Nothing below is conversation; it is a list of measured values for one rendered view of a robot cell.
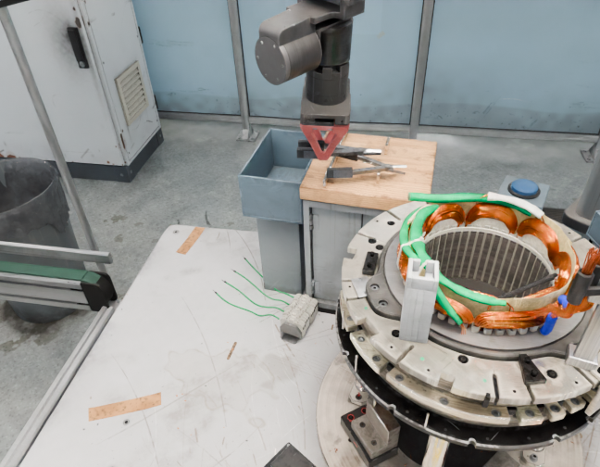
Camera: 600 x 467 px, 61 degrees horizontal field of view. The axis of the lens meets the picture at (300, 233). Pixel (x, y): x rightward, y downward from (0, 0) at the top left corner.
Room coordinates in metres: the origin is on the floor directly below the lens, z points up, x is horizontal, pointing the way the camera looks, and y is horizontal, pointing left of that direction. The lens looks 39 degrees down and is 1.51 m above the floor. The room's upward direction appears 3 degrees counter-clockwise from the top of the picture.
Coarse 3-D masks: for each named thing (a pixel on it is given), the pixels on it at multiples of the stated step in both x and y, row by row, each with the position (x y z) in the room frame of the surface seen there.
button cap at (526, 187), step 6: (516, 180) 0.68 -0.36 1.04; (522, 180) 0.68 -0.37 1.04; (528, 180) 0.68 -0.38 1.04; (516, 186) 0.67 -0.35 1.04; (522, 186) 0.66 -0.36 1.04; (528, 186) 0.66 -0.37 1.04; (534, 186) 0.66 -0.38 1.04; (516, 192) 0.66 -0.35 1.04; (522, 192) 0.65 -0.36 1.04; (528, 192) 0.65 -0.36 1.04; (534, 192) 0.65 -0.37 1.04
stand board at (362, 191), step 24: (360, 144) 0.79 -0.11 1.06; (384, 144) 0.78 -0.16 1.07; (408, 144) 0.78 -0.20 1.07; (432, 144) 0.78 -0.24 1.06; (312, 168) 0.72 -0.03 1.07; (360, 168) 0.71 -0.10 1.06; (408, 168) 0.70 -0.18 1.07; (432, 168) 0.70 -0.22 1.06; (312, 192) 0.65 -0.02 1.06; (336, 192) 0.64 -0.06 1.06; (360, 192) 0.64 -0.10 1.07; (384, 192) 0.64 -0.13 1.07; (408, 192) 0.63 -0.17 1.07
